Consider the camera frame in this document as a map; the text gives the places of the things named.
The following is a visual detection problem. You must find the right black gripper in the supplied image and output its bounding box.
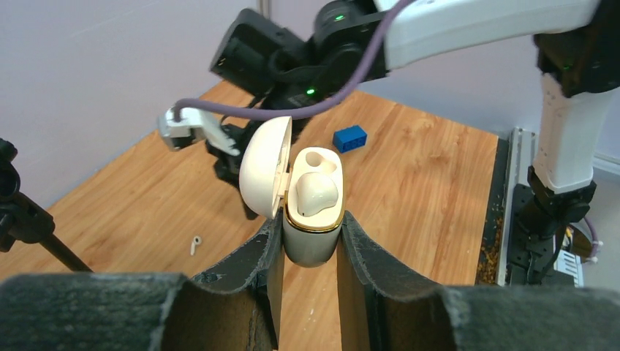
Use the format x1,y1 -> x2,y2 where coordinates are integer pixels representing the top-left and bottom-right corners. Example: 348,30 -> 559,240
205,121 -> 311,222

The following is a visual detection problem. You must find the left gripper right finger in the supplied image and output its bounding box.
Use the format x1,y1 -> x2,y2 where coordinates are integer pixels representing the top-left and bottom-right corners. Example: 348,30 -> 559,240
336,212 -> 619,350

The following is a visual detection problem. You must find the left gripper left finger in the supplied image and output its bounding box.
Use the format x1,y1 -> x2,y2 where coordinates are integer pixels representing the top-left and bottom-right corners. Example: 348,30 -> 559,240
1,214 -> 284,350

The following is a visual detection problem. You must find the small beige charging case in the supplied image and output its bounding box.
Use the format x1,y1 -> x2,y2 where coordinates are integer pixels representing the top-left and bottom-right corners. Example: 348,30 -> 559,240
239,116 -> 344,268

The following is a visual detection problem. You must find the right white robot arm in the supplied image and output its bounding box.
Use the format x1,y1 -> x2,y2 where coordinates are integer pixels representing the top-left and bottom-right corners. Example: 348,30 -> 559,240
300,37 -> 543,284

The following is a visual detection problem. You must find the blue object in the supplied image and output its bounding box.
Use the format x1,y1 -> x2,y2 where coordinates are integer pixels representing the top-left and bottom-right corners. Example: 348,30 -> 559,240
332,125 -> 368,154

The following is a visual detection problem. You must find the black tripod microphone stand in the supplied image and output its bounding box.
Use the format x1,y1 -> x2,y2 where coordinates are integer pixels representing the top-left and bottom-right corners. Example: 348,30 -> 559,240
1,139 -> 91,272

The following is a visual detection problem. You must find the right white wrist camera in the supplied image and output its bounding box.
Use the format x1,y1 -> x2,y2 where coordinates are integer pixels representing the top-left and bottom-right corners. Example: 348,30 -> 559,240
156,107 -> 241,156

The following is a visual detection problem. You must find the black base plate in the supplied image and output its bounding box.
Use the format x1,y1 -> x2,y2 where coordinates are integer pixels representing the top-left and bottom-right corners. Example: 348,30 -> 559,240
475,126 -> 602,287

